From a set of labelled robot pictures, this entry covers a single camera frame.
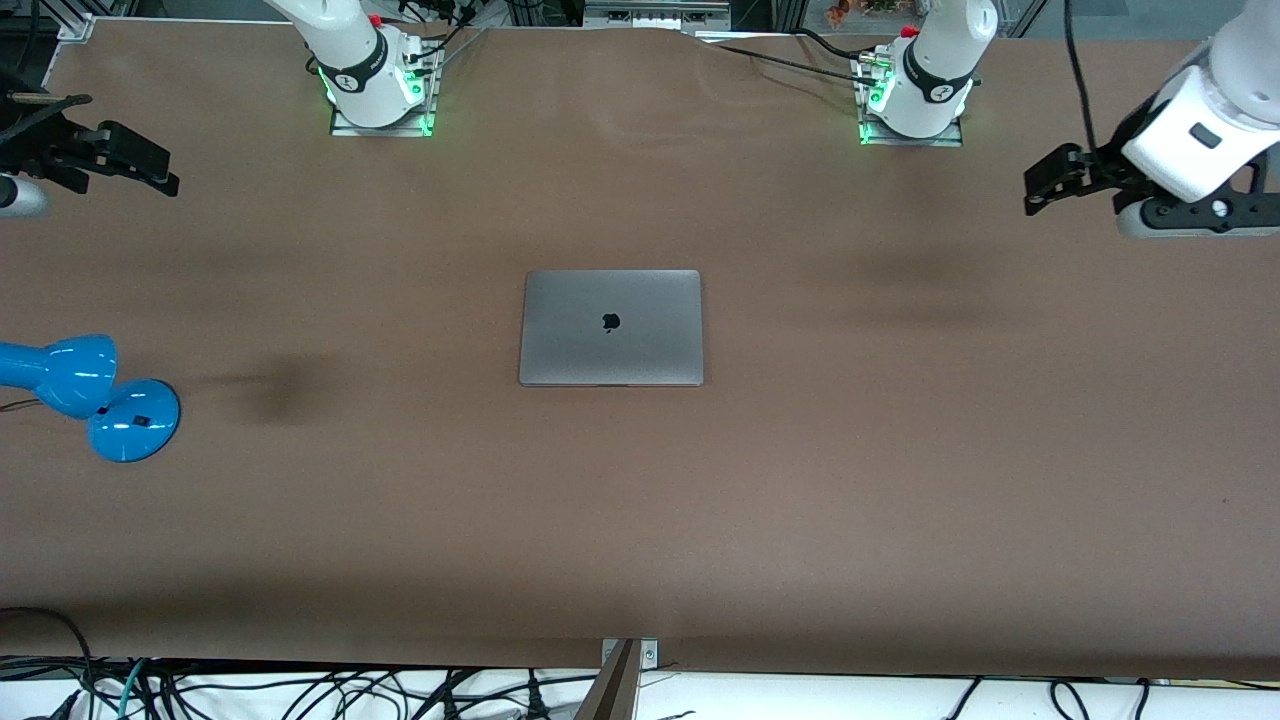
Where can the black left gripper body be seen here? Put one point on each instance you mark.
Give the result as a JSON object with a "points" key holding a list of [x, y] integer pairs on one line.
{"points": [[1108, 163]]}

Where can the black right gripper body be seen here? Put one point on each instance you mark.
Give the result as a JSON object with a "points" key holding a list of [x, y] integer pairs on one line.
{"points": [[38, 143]]}

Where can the grey laptop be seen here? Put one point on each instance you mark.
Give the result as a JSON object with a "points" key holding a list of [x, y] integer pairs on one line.
{"points": [[610, 350]]}

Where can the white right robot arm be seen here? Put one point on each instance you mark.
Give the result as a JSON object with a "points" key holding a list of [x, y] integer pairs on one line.
{"points": [[360, 70]]}

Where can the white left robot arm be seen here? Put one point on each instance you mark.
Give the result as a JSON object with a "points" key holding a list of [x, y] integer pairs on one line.
{"points": [[1200, 130]]}

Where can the blue desk lamp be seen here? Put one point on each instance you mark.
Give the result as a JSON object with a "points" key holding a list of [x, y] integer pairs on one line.
{"points": [[130, 420]]}

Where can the orange background object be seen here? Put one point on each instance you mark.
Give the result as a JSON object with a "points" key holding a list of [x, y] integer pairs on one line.
{"points": [[860, 8]]}

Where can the brown table cover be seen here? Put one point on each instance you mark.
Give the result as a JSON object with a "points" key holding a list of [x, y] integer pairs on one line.
{"points": [[900, 500]]}

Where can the white board under table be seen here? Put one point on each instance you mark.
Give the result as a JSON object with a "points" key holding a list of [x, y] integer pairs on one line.
{"points": [[800, 700]]}

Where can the aluminium frame corner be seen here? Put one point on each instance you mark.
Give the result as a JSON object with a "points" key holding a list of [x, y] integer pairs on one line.
{"points": [[78, 27]]}

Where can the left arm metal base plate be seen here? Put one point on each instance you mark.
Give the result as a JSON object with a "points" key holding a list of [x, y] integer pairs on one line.
{"points": [[915, 141]]}

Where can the silver equipment rail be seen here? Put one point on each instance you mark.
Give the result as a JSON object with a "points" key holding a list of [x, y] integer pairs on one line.
{"points": [[655, 15]]}

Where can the silver mounting bracket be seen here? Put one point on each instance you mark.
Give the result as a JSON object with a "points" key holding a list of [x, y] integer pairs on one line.
{"points": [[650, 655]]}

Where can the grey camera pole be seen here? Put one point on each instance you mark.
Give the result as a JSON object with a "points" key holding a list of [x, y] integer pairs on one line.
{"points": [[612, 695]]}

